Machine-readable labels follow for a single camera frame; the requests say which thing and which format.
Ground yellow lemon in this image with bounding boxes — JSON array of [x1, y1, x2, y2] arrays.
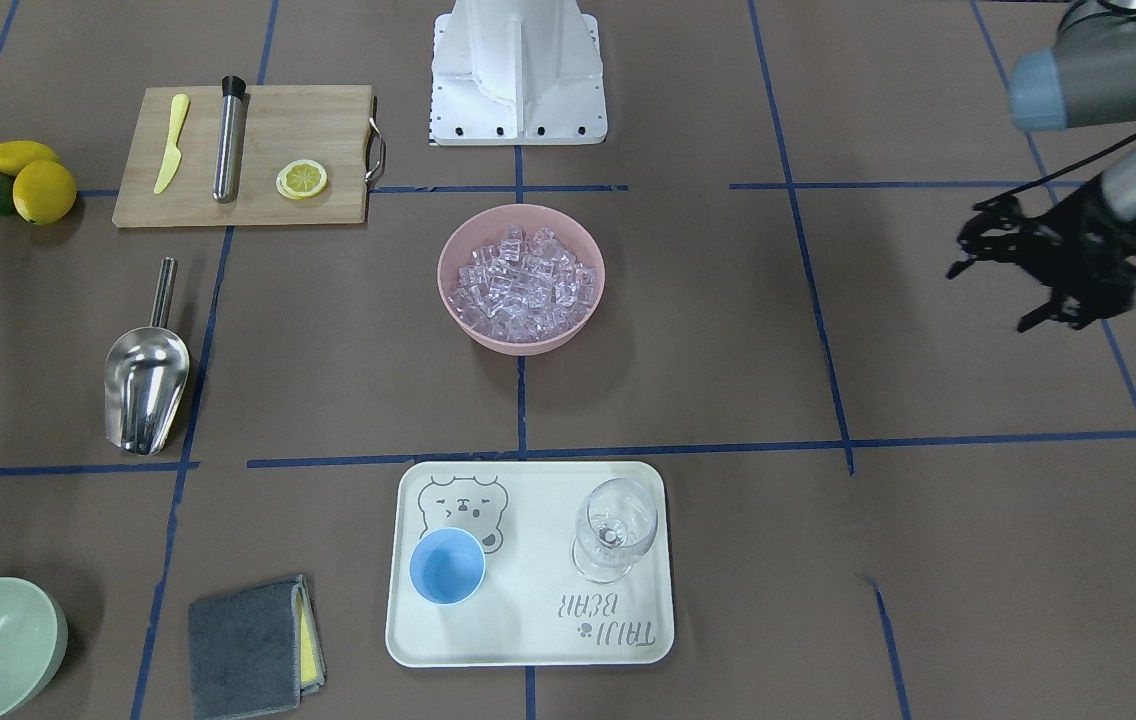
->
[[0, 140, 60, 178], [12, 160, 78, 225]]

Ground light blue cup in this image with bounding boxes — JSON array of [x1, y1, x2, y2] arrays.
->
[[409, 527, 487, 606]]

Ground cream bear tray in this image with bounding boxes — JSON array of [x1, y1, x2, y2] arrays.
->
[[385, 461, 676, 667]]

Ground yellow plastic knife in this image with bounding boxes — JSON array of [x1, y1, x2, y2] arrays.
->
[[152, 94, 190, 195]]

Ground clear wine glass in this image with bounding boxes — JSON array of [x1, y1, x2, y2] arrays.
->
[[571, 478, 658, 584]]

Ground steel ice scoop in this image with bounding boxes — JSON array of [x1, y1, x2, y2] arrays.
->
[[103, 258, 190, 457]]

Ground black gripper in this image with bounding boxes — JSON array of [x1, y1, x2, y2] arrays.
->
[[1016, 184, 1136, 333]]

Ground lemon slice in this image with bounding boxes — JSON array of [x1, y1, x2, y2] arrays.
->
[[275, 159, 329, 200]]

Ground pink bowl of ice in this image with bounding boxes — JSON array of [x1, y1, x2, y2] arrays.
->
[[436, 204, 605, 355]]

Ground yellow lemon lower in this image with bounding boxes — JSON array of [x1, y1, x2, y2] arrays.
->
[[0, 140, 60, 178]]

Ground yellow lemon upper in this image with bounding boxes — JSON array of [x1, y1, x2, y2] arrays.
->
[[12, 160, 78, 225]]

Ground steel muddler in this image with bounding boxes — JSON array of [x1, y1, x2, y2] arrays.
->
[[211, 76, 247, 204]]

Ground grey folded cloth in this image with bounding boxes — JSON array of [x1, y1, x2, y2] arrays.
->
[[187, 574, 327, 719]]

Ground bamboo cutting board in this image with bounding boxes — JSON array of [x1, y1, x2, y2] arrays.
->
[[112, 85, 384, 229]]

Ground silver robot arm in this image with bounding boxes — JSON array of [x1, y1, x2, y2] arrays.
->
[[958, 1, 1136, 332]]

